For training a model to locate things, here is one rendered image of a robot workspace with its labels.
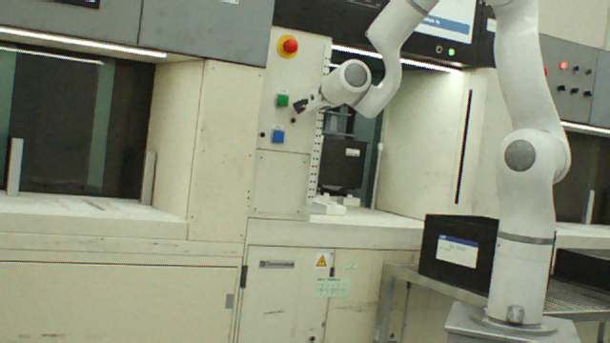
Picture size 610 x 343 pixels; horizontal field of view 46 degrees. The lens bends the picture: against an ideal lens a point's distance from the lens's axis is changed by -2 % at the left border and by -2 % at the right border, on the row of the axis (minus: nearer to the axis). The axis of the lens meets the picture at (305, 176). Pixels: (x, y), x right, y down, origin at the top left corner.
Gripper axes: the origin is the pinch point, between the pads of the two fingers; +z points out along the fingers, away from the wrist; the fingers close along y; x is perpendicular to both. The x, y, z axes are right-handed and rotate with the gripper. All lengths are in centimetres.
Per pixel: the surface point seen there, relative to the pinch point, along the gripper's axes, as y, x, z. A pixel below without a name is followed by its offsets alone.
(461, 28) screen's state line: 58, 14, 4
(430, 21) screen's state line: 45.9, 17.6, 1.7
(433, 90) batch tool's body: 58, 0, 32
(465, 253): 25, -51, -15
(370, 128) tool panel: 57, -2, 86
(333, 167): 27, -15, 63
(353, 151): 36, -11, 63
